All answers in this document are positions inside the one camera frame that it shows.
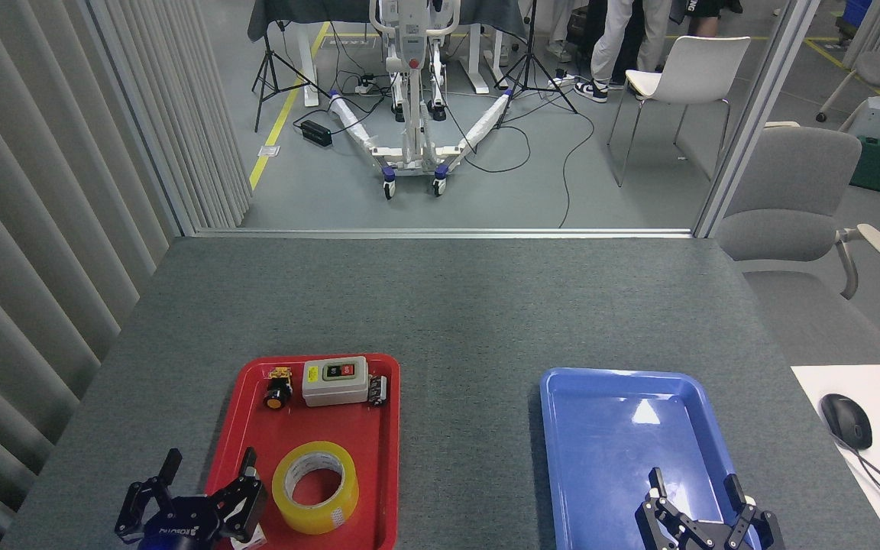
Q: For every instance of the grey office chair with armrest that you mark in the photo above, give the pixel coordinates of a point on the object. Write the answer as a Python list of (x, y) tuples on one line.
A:
[(791, 183)]

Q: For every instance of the white circuit breaker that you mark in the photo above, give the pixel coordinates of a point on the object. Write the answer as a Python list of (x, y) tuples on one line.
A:
[(250, 541)]

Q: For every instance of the black tripod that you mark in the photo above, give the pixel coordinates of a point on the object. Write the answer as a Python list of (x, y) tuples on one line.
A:
[(267, 72), (529, 72)]

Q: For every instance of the red plastic tray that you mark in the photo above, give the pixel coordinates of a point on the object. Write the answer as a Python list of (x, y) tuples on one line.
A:
[(371, 458)]

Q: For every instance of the grey switch box two buttons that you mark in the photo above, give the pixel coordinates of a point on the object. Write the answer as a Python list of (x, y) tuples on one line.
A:
[(333, 391)]

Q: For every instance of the white stand on wheels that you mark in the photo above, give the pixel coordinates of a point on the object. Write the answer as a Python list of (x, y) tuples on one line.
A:
[(413, 145)]

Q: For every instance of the white plastic chair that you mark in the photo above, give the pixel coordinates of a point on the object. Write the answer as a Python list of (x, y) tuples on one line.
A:
[(696, 69)]

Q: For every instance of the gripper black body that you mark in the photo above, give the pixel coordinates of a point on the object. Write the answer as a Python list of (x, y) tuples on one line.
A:
[(707, 541), (180, 527)]

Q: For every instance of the black power adapter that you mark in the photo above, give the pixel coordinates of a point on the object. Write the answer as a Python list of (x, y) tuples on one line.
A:
[(316, 134)]

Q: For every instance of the blue plastic tray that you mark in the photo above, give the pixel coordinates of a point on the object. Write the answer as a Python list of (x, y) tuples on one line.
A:
[(608, 443)]

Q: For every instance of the silver frame rail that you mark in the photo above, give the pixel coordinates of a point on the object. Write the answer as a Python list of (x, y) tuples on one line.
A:
[(440, 233)]

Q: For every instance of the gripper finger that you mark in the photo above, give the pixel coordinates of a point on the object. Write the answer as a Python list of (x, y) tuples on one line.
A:
[(658, 519), (245, 504), (134, 508), (757, 531)]

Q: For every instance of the black computer mouse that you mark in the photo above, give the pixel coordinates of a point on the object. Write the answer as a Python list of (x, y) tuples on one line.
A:
[(846, 420)]

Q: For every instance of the table with dark cloth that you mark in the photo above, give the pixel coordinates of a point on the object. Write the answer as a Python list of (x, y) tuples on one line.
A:
[(295, 11)]

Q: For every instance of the person in dark shorts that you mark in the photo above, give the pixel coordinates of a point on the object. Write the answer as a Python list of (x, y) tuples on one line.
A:
[(707, 15)]

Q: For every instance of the small black switch component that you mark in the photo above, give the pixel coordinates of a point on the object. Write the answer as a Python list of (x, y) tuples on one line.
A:
[(378, 389)]

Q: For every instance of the yellow tape roll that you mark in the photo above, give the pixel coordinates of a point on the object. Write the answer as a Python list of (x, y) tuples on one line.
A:
[(318, 521)]

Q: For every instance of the person in pale trousers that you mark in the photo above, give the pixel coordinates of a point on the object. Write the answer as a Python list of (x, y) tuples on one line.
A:
[(623, 38)]

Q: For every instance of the black yellow push button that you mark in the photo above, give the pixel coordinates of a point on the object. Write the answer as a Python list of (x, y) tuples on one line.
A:
[(276, 397)]

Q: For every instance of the silver frame post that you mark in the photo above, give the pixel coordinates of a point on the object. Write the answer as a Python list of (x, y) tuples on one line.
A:
[(753, 122)]

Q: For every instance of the white power strip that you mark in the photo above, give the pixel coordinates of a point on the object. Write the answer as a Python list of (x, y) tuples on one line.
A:
[(366, 86)]

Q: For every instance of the blue bin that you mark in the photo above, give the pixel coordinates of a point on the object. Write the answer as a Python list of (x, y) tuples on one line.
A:
[(857, 14)]

